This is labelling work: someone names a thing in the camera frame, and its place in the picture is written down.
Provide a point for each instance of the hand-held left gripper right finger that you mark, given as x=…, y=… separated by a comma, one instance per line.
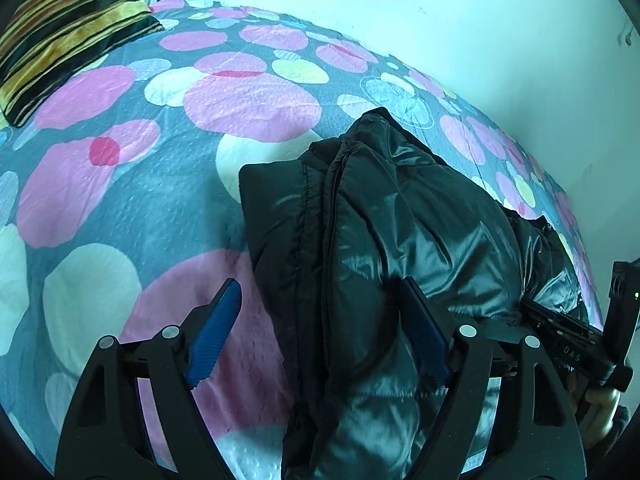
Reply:
x=425, y=332

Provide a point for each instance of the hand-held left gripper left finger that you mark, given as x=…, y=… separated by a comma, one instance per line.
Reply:
x=217, y=330

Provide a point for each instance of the black puffer jacket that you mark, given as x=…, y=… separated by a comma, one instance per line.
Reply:
x=400, y=220

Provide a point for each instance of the person's right hand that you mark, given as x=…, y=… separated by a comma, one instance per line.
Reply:
x=602, y=412

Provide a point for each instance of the dotted grey bedspread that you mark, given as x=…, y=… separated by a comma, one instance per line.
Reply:
x=125, y=195

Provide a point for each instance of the striped black gold pillow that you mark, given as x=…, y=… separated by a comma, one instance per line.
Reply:
x=65, y=30

